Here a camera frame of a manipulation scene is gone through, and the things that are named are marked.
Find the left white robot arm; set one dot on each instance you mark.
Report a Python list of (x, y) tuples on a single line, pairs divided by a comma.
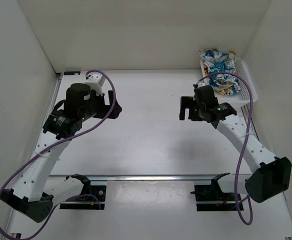
[(28, 195)]

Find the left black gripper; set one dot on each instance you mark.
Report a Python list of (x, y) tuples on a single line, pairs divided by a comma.
[(105, 108)]

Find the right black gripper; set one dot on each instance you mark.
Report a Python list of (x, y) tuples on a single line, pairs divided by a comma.
[(188, 102)]

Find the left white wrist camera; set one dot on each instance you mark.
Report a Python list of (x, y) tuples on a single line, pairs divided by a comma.
[(96, 82)]

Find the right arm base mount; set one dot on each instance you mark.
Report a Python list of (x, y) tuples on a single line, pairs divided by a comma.
[(209, 200)]

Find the patterned white shorts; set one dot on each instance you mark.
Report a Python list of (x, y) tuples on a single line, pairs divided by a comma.
[(215, 60)]

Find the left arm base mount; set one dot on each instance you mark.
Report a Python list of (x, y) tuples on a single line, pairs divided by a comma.
[(94, 199)]

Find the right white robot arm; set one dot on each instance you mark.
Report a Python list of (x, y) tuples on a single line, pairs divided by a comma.
[(270, 174)]

